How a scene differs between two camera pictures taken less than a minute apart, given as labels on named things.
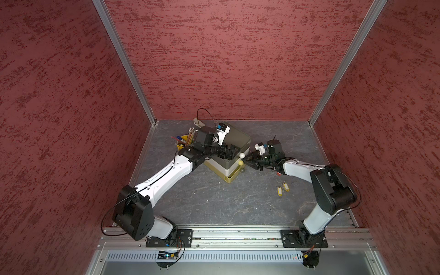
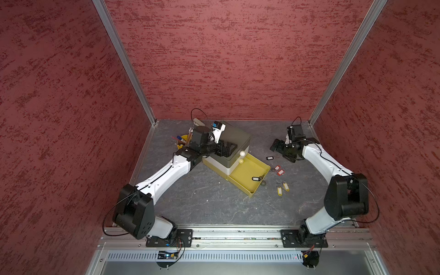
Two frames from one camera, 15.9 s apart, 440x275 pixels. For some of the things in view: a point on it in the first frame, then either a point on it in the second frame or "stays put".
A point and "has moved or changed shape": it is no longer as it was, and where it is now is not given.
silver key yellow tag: x=286 y=186 stays put
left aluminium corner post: x=106 y=19 stays put
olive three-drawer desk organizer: x=229 y=170 has moved or changed shape
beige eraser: x=197 y=122 stays put
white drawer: x=228 y=171 stays put
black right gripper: x=254 y=158 to x=279 y=148
